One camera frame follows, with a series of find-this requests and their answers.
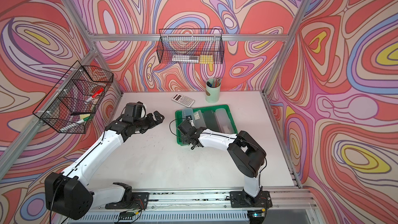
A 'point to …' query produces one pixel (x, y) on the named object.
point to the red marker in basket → (97, 93)
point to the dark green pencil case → (211, 121)
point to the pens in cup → (215, 82)
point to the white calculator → (183, 100)
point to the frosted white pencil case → (224, 124)
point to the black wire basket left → (70, 106)
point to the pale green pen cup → (213, 90)
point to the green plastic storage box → (179, 118)
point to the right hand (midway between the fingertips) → (191, 138)
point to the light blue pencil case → (187, 111)
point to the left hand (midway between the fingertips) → (160, 120)
